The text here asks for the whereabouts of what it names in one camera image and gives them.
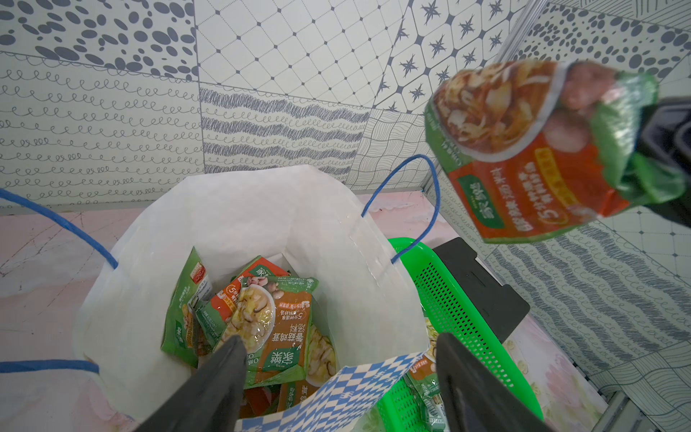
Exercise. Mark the red hot sour soup packet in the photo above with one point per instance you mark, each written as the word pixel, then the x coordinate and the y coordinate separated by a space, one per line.
pixel 224 303

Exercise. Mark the black plastic tool case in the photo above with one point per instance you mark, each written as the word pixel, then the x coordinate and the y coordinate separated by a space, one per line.
pixel 499 304

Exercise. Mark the green plastic basket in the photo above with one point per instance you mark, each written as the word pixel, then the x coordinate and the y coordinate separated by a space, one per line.
pixel 451 310

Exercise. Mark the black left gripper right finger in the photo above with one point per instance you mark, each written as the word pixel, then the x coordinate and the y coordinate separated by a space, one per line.
pixel 474 399

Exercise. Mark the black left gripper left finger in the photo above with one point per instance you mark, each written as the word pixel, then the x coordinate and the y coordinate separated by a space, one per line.
pixel 210 400

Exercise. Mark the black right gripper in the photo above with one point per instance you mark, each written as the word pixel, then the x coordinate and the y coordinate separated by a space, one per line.
pixel 665 137

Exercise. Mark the yellow green condiment packet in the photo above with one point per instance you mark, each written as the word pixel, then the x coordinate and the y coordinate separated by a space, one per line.
pixel 193 288

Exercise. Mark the mushroom soup packet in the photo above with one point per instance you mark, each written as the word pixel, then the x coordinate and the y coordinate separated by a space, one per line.
pixel 321 366
pixel 423 380

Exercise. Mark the blue checkered paper bag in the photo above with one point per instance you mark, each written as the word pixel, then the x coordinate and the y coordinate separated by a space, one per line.
pixel 296 217

